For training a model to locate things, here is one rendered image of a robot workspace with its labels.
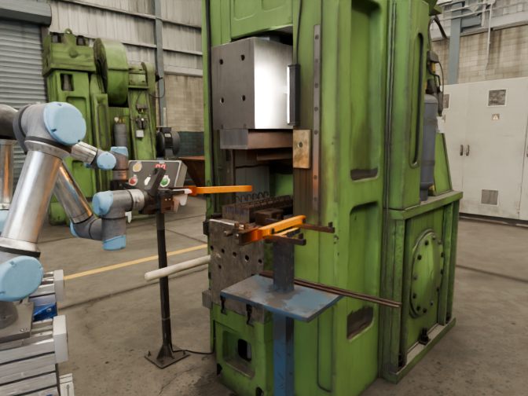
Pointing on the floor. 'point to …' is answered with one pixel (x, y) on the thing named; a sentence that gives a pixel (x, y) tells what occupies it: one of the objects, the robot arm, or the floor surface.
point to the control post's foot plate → (166, 356)
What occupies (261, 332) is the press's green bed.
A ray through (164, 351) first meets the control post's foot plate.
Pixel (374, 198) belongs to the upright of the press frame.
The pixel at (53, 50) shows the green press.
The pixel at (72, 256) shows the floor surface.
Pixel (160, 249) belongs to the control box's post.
